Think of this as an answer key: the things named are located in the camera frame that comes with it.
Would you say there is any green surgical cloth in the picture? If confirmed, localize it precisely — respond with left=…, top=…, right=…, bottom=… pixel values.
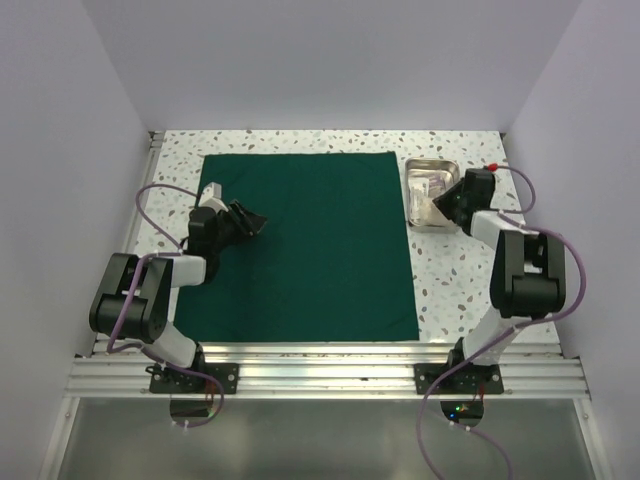
left=174, top=152, right=419, bottom=343

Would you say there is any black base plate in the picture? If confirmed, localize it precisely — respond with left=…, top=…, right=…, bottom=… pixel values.
left=145, top=363, right=240, bottom=395
left=413, top=363, right=505, bottom=395

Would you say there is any white sachet small print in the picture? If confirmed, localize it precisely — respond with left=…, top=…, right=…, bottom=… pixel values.
left=409, top=198, right=442, bottom=226

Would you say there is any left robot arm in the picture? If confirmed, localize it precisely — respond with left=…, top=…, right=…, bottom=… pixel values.
left=89, top=199, right=267, bottom=393

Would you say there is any stainless steel tray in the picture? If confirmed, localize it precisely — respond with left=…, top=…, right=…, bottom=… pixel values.
left=404, top=158, right=460, bottom=233

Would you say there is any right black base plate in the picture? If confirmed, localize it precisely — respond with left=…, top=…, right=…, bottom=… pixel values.
left=413, top=363, right=505, bottom=395

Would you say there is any aluminium left side rail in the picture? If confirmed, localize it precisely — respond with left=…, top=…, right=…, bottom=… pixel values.
left=89, top=131, right=165, bottom=337

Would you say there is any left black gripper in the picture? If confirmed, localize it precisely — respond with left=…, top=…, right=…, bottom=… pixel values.
left=210, top=199, right=266, bottom=253

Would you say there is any cotton swab packet printed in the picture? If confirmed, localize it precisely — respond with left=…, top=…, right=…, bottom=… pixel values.
left=420, top=175, right=447, bottom=196

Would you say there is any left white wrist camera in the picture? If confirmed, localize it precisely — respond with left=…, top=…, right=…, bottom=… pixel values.
left=198, top=182, right=228, bottom=212

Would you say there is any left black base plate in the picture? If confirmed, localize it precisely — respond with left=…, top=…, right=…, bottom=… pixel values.
left=145, top=363, right=240, bottom=395

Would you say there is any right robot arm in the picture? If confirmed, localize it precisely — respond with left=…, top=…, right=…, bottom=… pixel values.
left=434, top=167, right=566, bottom=393

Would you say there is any aluminium front rail frame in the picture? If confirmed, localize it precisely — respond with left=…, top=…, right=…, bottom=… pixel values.
left=64, top=341, right=589, bottom=400

